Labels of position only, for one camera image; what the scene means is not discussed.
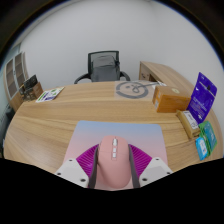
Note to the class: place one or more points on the small tan box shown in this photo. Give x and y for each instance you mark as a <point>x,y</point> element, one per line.
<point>188,124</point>

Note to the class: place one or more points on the grey backpack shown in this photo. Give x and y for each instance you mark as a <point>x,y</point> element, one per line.
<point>105,68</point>

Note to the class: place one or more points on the orange-brown cardboard box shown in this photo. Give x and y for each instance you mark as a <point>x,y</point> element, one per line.
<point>170,100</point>

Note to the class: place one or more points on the pink-blue gradient mouse pad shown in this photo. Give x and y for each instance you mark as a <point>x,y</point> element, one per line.
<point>100,133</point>

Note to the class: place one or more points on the black mesh office chair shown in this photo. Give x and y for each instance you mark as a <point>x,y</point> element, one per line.
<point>103,53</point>

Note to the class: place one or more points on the wooden side desk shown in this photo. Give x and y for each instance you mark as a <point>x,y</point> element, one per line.
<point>166,71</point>

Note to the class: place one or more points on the green packet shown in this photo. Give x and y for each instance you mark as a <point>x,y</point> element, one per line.
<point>210,135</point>

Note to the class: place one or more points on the pink computer mouse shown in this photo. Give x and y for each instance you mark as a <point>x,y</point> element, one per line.
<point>114,166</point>

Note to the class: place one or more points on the black open box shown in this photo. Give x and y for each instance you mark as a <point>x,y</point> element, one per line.
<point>30,81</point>

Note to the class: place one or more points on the wooden glass-door shelf cabinet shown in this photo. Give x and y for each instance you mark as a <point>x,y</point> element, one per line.
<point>13,81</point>

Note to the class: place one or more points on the white sticker sheet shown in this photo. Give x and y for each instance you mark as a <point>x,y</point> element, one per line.
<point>50,94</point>

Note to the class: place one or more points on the blue packet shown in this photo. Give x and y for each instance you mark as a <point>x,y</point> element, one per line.
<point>201,148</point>

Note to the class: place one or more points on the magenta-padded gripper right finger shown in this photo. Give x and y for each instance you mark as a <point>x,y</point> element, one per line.
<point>155,170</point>

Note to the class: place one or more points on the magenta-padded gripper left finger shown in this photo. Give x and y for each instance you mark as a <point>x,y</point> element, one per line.
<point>73,170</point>

